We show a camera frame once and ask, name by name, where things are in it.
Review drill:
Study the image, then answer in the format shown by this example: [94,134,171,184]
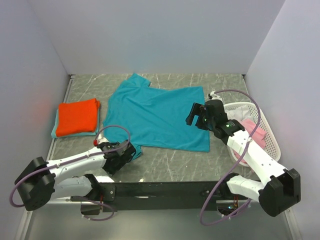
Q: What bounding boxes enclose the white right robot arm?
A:
[185,99,301,217]

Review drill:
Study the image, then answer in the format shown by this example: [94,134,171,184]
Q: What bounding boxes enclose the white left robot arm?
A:
[14,140,136,211]

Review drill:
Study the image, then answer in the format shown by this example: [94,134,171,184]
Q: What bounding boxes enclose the white t shirt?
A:
[225,105,254,123]

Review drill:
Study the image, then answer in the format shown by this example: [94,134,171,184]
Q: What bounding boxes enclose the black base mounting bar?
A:
[70,172,253,216]

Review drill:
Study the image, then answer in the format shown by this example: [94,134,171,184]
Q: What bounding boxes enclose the white plastic laundry basket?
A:
[224,102,281,161]

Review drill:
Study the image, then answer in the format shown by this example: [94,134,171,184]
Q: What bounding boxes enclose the pink t shirt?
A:
[238,117,267,149]

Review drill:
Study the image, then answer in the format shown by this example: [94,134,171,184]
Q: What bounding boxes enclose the folded orange t shirt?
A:
[55,98,102,138]

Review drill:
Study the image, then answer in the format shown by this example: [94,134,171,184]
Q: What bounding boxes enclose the folded light teal t shirt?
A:
[50,100,100,139]

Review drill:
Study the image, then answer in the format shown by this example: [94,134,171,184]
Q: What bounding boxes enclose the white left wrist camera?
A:
[93,134,108,147]

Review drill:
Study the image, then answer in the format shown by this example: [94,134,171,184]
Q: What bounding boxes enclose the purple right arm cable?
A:
[199,89,262,227]

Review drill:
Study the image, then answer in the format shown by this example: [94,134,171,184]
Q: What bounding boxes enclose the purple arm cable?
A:
[9,124,131,208]
[199,89,262,227]

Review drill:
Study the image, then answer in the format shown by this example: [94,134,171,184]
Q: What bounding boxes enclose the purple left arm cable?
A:
[9,124,131,208]

